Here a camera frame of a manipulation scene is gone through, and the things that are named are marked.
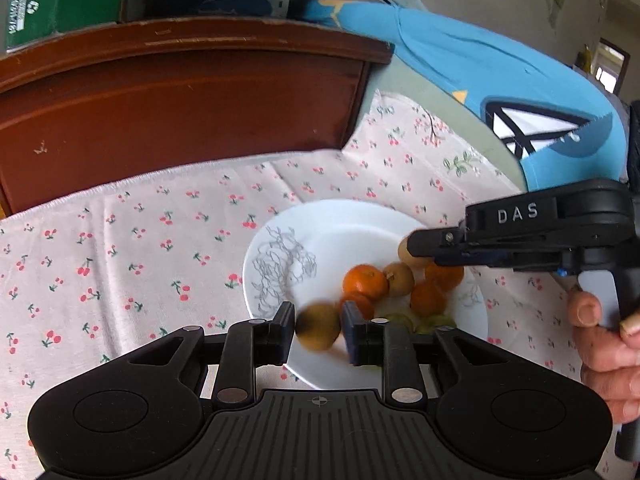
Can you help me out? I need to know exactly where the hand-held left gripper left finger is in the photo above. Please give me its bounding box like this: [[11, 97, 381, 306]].
[[120, 301, 297, 409]]

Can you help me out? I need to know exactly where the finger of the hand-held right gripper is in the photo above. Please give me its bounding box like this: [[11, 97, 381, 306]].
[[406, 227, 571, 273]]

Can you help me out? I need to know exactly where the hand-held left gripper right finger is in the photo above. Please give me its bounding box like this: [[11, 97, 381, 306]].
[[341, 301, 523, 407]]

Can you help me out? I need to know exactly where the orange mandarin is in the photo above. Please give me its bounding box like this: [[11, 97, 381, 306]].
[[424, 262, 465, 292], [342, 265, 390, 302], [338, 292, 376, 321], [410, 280, 447, 316]]

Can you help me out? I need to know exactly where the brown round fruit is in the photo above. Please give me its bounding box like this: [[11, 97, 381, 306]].
[[295, 303, 342, 352], [397, 235, 436, 269], [383, 261, 416, 298]]

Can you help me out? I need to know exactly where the green jujube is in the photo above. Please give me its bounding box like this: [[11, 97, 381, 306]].
[[375, 313, 415, 333], [415, 314, 457, 336]]

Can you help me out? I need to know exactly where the white oval plate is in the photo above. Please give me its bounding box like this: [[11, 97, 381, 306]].
[[242, 199, 489, 391]]

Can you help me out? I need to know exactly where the person's right hand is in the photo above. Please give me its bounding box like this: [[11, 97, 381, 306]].
[[568, 290, 640, 424]]

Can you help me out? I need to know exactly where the grey green cushion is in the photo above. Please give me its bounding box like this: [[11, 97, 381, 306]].
[[367, 52, 528, 193]]

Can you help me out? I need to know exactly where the cherry print tablecloth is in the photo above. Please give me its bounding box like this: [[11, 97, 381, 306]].
[[0, 89, 640, 480]]

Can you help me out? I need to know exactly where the blue printed cushion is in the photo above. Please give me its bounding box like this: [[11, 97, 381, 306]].
[[302, 0, 630, 193]]

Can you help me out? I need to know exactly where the brown wooden headboard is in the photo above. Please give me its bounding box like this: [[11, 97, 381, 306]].
[[0, 16, 393, 216]]

